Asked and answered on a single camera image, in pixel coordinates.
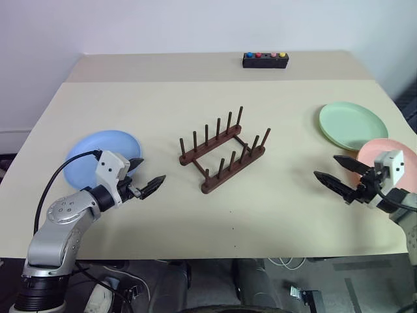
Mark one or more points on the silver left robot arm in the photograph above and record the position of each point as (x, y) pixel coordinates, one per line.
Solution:
(62, 212)

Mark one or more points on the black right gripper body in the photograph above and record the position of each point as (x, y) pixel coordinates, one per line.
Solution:
(366, 190)

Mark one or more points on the dark rounded shape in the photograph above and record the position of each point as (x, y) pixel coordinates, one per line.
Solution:
(252, 280)

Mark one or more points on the green plastic plate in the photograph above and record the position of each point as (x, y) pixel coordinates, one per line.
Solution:
(352, 124)

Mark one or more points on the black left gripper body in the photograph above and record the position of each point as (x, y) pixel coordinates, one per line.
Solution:
(127, 190)

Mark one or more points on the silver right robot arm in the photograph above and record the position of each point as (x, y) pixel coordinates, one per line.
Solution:
(408, 225)

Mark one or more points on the white sneaker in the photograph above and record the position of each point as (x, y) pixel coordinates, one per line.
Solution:
(99, 296)

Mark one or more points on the brown wooden dish rack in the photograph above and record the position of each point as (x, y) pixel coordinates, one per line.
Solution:
(215, 182)

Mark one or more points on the blue plastic plate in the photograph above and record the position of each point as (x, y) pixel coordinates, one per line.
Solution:
(97, 140)

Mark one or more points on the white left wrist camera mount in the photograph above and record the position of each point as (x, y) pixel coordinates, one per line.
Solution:
(107, 163)

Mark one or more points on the black button box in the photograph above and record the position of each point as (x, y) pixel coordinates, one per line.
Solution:
(264, 63)

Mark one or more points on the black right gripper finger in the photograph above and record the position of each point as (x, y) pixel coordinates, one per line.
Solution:
(353, 165)
(337, 186)

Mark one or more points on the metal caster bracket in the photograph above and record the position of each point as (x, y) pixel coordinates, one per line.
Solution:
(303, 295)

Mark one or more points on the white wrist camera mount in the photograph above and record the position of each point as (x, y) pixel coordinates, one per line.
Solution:
(107, 163)
(395, 166)

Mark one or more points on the black office chair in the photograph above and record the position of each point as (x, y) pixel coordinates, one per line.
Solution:
(408, 107)

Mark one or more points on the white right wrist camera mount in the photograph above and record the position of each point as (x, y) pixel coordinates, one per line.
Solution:
(395, 166)

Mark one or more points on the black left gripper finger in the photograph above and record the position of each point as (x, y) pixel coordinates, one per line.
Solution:
(152, 187)
(135, 163)

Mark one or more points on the salmon red plastic plate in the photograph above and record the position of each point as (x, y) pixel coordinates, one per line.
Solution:
(369, 150)

